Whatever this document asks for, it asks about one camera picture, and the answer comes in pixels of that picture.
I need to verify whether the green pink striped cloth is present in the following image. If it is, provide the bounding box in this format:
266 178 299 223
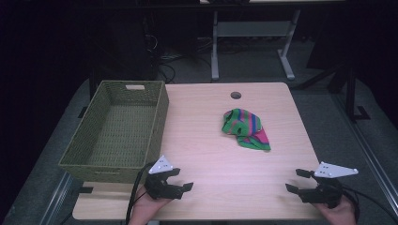
221 107 272 152

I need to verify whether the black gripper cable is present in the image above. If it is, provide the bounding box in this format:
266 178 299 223
124 161 156 225
341 185 398 225

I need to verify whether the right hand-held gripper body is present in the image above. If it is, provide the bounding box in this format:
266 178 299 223
298 160 360 209

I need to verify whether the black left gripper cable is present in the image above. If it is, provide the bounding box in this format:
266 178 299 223
124 161 156 225

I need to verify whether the dark cabinet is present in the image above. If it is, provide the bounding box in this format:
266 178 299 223
88 12 160 95

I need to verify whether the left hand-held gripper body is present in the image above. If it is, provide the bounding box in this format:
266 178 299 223
144 155 184 201

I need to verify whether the black metal stand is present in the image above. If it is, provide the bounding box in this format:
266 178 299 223
344 67 372 124

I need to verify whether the person's left hand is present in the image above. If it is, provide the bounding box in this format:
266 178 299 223
128 185 173 225

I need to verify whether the green woven basket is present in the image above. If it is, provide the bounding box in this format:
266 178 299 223
57 80 170 185

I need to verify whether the grey metal floor rail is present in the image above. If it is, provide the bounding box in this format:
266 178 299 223
38 171 75 225
330 92 398 208

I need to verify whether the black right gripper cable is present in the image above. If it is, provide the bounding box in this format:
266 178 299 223
341 185 398 225

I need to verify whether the tangle of floor cables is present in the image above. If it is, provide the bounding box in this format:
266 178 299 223
144 32 214 84

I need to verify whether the grey metal desk frame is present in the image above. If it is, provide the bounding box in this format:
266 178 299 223
210 8 302 82

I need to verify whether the person's right hand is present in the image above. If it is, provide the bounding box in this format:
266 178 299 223
314 194 358 225

